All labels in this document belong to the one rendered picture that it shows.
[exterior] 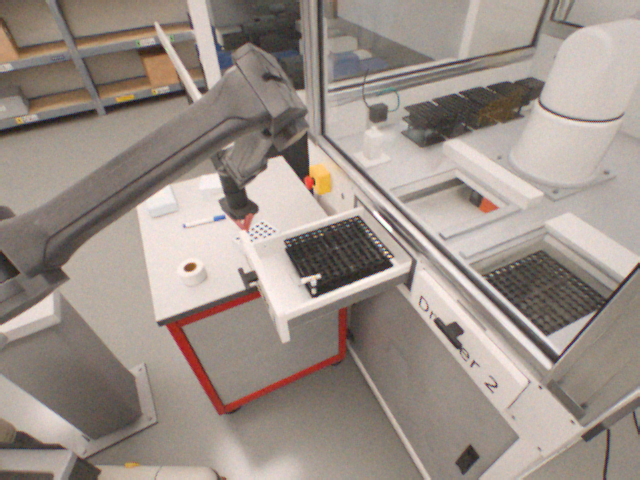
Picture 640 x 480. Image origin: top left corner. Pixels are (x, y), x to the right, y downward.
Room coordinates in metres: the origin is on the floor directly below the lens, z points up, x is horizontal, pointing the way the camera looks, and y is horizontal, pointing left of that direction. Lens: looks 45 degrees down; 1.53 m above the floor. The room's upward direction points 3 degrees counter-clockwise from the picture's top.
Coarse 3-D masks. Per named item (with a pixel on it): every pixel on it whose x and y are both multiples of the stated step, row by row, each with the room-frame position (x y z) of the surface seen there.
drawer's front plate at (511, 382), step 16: (416, 288) 0.52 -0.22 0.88; (432, 288) 0.48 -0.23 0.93; (416, 304) 0.50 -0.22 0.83; (432, 304) 0.46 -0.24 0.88; (448, 304) 0.43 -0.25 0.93; (432, 320) 0.45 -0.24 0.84; (448, 320) 0.42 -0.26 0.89; (464, 320) 0.39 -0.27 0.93; (464, 336) 0.38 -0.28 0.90; (480, 336) 0.36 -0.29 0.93; (464, 352) 0.36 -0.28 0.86; (480, 352) 0.34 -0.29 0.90; (496, 352) 0.32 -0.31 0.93; (480, 368) 0.32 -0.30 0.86; (496, 368) 0.30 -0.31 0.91; (512, 368) 0.29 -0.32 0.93; (480, 384) 0.31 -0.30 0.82; (512, 384) 0.27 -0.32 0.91; (496, 400) 0.28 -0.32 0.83; (512, 400) 0.26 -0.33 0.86
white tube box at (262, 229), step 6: (258, 222) 0.87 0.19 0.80; (264, 222) 0.87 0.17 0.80; (252, 228) 0.85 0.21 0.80; (258, 228) 0.84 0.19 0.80; (264, 228) 0.84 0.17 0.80; (270, 228) 0.85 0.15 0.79; (276, 228) 0.84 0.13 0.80; (252, 234) 0.82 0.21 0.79; (258, 234) 0.82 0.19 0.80; (264, 234) 0.82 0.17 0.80; (270, 234) 0.82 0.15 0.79; (234, 240) 0.79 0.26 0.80; (240, 240) 0.79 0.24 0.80; (252, 240) 0.79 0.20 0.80; (234, 246) 0.80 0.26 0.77; (240, 246) 0.77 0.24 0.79
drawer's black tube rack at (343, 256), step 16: (336, 224) 0.73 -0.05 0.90; (352, 224) 0.72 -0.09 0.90; (304, 240) 0.67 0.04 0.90; (320, 240) 0.67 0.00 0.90; (336, 240) 0.70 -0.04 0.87; (352, 240) 0.69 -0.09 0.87; (368, 240) 0.67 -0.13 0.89; (288, 256) 0.65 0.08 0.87; (304, 256) 0.64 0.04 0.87; (320, 256) 0.64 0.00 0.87; (336, 256) 0.63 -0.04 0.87; (352, 256) 0.61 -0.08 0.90; (368, 256) 0.60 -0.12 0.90; (384, 256) 0.60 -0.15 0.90; (304, 272) 0.59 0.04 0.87; (320, 272) 0.56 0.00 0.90; (336, 272) 0.56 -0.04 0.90; (352, 272) 0.56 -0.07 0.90; (368, 272) 0.58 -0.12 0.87; (320, 288) 0.54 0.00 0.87; (336, 288) 0.54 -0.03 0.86
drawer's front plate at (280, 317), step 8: (240, 232) 0.68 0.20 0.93; (248, 240) 0.65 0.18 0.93; (248, 248) 0.62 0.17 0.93; (248, 256) 0.62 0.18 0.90; (256, 256) 0.59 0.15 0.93; (256, 264) 0.57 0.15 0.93; (256, 272) 0.55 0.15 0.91; (264, 272) 0.54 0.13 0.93; (264, 280) 0.52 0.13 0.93; (264, 288) 0.50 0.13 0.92; (272, 288) 0.49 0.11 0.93; (264, 296) 0.52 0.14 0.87; (272, 296) 0.47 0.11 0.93; (272, 304) 0.45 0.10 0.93; (280, 304) 0.45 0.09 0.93; (272, 312) 0.47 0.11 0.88; (280, 312) 0.43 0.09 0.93; (280, 320) 0.42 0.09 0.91; (280, 328) 0.42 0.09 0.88; (280, 336) 0.43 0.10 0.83; (288, 336) 0.43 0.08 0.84
